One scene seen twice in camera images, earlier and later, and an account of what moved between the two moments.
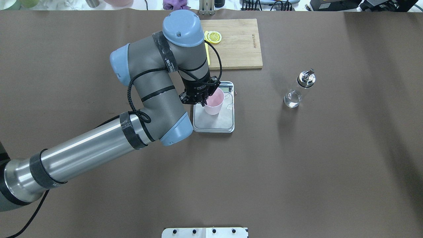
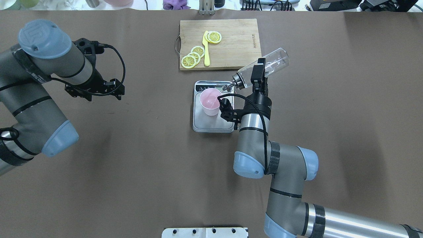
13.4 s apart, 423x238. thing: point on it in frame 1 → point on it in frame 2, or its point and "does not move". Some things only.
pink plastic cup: x=214 y=102 does not move
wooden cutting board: x=240 y=47 does not move
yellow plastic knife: x=206 y=46 does not move
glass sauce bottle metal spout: x=306 y=79 → x=277 y=60
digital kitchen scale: x=223 y=122 does not move
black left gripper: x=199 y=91 → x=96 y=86
